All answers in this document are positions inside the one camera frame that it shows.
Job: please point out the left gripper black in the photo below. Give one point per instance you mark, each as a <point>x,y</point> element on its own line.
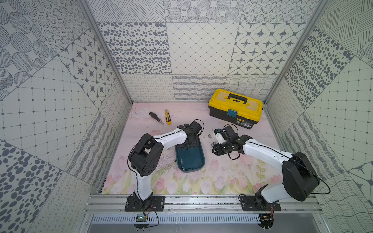
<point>190,134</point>

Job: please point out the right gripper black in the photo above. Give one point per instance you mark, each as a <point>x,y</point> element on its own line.
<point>217,150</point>

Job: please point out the teal plastic storage tray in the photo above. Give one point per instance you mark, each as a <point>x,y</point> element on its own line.
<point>190,157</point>

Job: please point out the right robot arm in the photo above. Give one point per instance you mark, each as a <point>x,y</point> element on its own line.
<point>299,178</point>

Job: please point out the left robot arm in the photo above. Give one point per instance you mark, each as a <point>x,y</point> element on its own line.
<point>145,155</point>

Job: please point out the yellow utility knife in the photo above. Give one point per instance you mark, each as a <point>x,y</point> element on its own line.
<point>168,117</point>

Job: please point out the yellow black toolbox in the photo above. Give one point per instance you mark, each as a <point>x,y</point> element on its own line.
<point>235,108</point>

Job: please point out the right controller board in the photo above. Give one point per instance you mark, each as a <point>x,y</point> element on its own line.
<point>266,221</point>

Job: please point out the controller board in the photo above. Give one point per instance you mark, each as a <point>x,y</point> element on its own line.
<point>266,221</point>
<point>141,222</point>

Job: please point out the left controller board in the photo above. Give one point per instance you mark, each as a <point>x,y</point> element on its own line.
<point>141,222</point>

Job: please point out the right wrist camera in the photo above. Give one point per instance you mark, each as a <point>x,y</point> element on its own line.
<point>220,135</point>

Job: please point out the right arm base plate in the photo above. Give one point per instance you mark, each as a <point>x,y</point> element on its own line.
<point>254,203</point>

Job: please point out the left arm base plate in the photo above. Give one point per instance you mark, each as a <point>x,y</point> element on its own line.
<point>153,203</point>

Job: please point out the aluminium mounting rail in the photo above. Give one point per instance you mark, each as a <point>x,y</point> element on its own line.
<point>229,203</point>

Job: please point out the white slotted cable duct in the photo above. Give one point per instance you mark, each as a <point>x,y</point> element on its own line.
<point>178,218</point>

